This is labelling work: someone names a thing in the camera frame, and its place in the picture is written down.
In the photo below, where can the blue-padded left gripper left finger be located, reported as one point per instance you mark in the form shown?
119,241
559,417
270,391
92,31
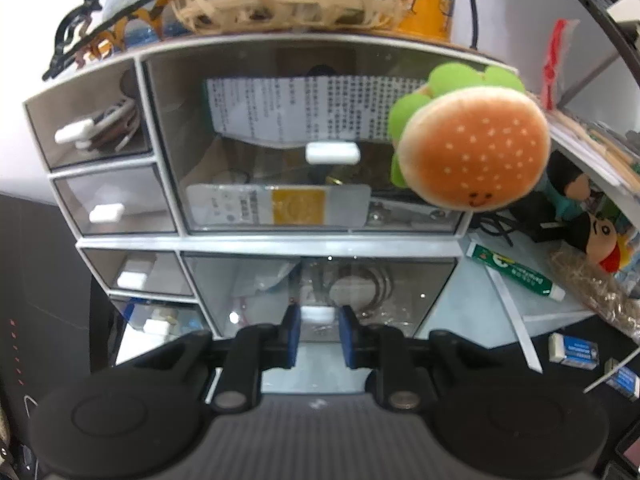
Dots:
288,336

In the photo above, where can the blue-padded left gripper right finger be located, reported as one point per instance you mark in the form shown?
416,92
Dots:
354,340

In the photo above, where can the clear large bottom drawer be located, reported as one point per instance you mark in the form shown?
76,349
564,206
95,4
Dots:
239,291

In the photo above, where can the clear large drawer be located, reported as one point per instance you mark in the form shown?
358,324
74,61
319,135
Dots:
288,134
239,291

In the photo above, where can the small bottom left drawer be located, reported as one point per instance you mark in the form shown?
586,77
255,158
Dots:
148,324

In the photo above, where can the small drawer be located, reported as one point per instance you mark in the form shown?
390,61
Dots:
148,324
139,271
117,202
97,114

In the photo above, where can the white drawer organizer cabinet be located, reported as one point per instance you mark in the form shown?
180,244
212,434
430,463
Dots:
270,243

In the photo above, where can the clear large top drawer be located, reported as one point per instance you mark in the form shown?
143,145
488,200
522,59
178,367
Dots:
288,134

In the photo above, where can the small top left drawer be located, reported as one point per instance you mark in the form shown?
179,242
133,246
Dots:
97,114

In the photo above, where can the white metal laptop stand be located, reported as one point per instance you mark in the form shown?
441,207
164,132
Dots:
590,169

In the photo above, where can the green toothpaste tube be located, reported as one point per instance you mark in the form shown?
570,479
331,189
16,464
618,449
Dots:
523,275

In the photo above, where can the hamburger plush toy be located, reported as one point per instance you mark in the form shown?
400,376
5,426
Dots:
468,140

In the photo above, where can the blue white eraser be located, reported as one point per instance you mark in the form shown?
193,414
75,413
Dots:
625,381
573,352

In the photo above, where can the black printer box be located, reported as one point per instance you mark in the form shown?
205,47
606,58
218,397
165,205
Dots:
57,324

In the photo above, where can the cartoon boy plush doll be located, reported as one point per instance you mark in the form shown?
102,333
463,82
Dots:
602,244

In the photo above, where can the yellow cartoon cup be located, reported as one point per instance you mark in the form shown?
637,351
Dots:
430,19

